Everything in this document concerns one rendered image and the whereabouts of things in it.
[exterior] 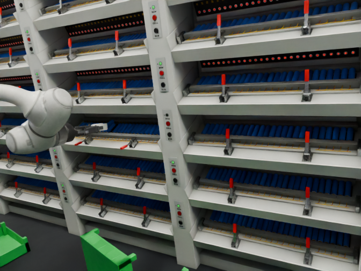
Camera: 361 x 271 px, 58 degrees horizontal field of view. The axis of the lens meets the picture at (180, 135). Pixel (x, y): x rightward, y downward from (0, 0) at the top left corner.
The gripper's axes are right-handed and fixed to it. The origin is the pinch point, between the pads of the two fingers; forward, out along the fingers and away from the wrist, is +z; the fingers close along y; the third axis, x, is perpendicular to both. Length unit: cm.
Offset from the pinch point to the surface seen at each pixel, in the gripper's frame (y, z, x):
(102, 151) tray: 0.4, 1.2, 11.2
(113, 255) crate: -25, -21, 45
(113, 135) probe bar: -4.8, 3.6, 4.1
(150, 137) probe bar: -25.3, 3.9, 3.7
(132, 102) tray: -20.9, -1.3, -10.9
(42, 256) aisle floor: 32, -13, 64
